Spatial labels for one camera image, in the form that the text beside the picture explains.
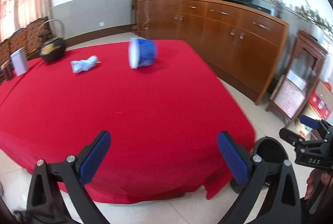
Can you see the long wooden sideboard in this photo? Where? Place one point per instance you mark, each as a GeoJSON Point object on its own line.
{"type": "Point", "coordinates": [241, 44]}

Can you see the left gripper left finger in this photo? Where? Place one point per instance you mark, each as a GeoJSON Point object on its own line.
{"type": "Point", "coordinates": [45, 203]}

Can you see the person's right hand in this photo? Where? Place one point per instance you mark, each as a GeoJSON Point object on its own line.
{"type": "Point", "coordinates": [315, 176]}

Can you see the crumpled blue face mask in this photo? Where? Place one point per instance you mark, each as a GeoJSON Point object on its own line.
{"type": "Point", "coordinates": [79, 66]}

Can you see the small dark side table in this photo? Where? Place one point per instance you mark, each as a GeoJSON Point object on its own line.
{"type": "Point", "coordinates": [133, 14]}

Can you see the green potted plant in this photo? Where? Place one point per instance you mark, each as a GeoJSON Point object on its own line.
{"type": "Point", "coordinates": [313, 17]}

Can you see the wooden carved bench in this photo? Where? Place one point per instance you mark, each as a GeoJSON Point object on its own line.
{"type": "Point", "coordinates": [29, 38]}

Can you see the white tin box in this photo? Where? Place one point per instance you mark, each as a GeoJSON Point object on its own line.
{"type": "Point", "coordinates": [19, 61]}

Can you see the black iron teapot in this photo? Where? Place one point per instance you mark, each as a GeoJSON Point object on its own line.
{"type": "Point", "coordinates": [53, 49]}

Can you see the dark wooden side stand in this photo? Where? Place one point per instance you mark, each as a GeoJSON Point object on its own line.
{"type": "Point", "coordinates": [307, 60]}

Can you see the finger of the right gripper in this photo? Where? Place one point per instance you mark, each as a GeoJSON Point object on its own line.
{"type": "Point", "coordinates": [290, 137]}
{"type": "Point", "coordinates": [309, 122]}

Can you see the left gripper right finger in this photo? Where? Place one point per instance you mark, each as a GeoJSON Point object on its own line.
{"type": "Point", "coordinates": [282, 203]}

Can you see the red cardboard box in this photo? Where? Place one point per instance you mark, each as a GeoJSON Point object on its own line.
{"type": "Point", "coordinates": [321, 100]}

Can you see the blue paper bowl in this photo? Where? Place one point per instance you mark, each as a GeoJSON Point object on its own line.
{"type": "Point", "coordinates": [141, 52]}

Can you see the red tablecloth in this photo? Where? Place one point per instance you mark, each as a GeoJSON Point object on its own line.
{"type": "Point", "coordinates": [164, 120]}

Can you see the dark red tea canister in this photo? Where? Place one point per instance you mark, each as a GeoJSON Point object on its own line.
{"type": "Point", "coordinates": [6, 70]}

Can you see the black trash bin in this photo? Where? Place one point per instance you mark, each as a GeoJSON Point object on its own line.
{"type": "Point", "coordinates": [270, 158]}

